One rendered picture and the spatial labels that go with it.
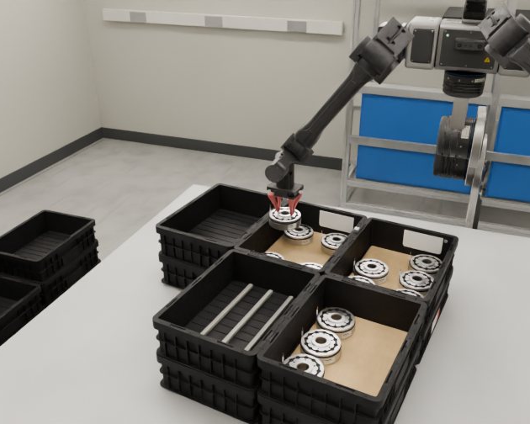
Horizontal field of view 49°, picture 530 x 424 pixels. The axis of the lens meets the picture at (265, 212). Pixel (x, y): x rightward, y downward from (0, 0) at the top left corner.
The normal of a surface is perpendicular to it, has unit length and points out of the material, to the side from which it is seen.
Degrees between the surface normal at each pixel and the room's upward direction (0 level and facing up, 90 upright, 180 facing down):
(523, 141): 90
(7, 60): 90
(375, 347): 0
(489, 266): 0
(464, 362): 0
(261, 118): 90
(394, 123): 90
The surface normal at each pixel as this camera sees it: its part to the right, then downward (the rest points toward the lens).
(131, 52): -0.35, 0.42
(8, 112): 0.94, 0.16
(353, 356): 0.00, -0.89
